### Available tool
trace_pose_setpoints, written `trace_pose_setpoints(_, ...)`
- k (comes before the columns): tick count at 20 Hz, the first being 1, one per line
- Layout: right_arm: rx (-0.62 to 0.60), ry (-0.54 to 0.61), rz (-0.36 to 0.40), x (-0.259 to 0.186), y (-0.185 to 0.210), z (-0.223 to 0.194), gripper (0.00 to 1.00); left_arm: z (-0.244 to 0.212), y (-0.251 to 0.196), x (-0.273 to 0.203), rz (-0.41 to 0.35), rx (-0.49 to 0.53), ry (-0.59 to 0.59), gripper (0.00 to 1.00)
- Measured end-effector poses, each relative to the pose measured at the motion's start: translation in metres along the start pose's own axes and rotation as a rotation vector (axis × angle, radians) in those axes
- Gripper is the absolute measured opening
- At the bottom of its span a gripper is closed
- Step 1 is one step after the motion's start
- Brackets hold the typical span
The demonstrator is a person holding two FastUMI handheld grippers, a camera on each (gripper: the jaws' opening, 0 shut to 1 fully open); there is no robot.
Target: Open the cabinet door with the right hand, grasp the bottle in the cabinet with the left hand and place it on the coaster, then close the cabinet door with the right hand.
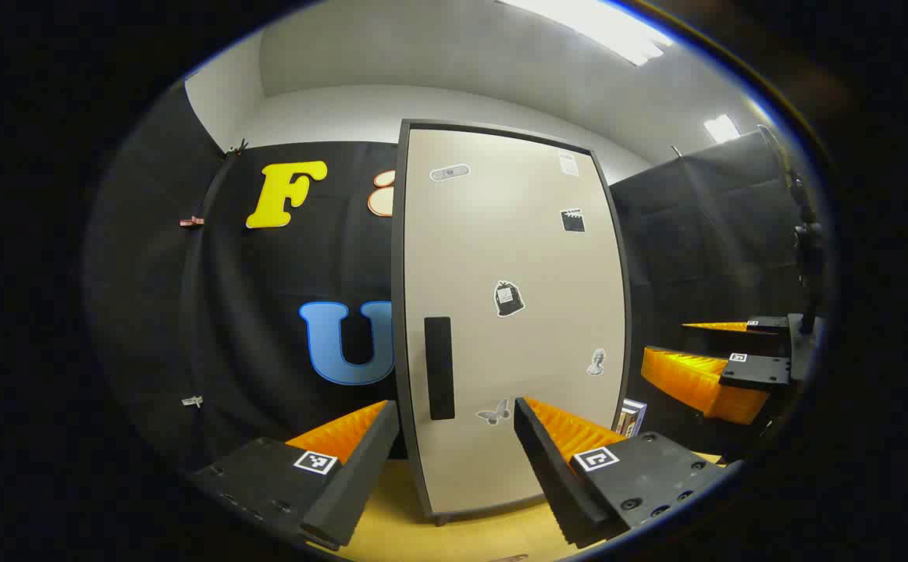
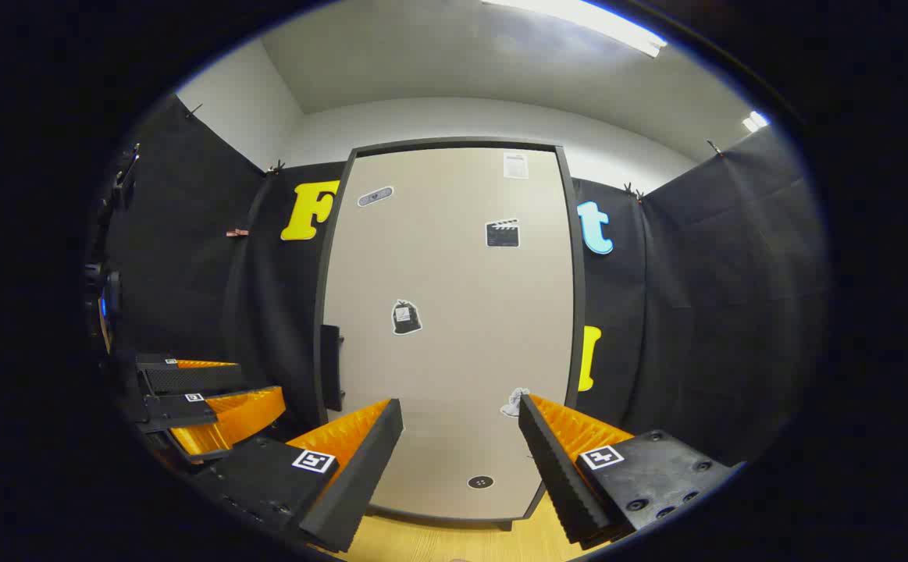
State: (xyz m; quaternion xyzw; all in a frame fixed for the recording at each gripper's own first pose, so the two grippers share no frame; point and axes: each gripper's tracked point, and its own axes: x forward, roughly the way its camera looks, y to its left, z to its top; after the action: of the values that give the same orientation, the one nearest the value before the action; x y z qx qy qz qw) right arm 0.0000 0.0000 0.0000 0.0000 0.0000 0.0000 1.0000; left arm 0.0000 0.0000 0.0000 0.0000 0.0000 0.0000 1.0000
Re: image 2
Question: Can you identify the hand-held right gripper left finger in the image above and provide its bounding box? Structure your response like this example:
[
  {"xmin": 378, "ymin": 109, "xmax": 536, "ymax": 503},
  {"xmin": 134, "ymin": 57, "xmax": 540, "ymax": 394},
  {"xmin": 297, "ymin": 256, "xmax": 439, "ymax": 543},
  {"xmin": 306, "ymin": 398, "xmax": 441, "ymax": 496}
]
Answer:
[{"xmin": 188, "ymin": 398, "xmax": 404, "ymax": 553}]

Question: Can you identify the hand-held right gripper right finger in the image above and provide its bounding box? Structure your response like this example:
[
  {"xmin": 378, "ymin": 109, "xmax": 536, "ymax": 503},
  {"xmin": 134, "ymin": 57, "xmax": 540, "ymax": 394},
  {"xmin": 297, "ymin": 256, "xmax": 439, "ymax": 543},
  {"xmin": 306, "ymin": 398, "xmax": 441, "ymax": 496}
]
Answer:
[{"xmin": 518, "ymin": 394, "xmax": 735, "ymax": 551}]

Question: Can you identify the black door handle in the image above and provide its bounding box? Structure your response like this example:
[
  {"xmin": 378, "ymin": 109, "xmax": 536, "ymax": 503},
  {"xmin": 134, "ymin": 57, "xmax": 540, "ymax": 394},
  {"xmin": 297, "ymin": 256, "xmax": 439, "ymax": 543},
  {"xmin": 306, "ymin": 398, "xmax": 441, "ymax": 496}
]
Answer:
[{"xmin": 319, "ymin": 324, "xmax": 345, "ymax": 412}]

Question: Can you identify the beige cabinet door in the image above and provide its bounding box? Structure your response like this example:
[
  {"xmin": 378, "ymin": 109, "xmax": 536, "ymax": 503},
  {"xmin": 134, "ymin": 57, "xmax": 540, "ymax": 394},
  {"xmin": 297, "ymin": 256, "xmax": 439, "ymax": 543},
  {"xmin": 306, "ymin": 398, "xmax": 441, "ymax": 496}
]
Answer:
[{"xmin": 322, "ymin": 147, "xmax": 576, "ymax": 522}]

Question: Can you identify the dark grey cabinet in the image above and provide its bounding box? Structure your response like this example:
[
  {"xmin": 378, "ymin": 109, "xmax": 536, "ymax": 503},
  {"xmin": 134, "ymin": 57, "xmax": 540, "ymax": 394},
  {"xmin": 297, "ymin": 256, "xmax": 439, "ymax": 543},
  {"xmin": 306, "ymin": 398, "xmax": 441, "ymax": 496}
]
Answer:
[{"xmin": 312, "ymin": 137, "xmax": 589, "ymax": 533}]

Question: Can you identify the black backdrop cloth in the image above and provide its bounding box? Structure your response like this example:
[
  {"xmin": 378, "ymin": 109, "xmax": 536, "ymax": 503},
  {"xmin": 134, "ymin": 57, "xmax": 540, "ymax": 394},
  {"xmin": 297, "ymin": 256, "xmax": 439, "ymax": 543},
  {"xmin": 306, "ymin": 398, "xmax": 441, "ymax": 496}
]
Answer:
[{"xmin": 91, "ymin": 94, "xmax": 825, "ymax": 469}]

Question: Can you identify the long ceiling light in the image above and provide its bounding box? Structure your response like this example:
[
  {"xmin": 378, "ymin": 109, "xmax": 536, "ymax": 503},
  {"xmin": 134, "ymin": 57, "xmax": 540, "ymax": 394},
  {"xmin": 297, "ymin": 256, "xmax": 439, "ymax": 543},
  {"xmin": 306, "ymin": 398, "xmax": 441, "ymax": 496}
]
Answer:
[{"xmin": 485, "ymin": 0, "xmax": 667, "ymax": 57}]

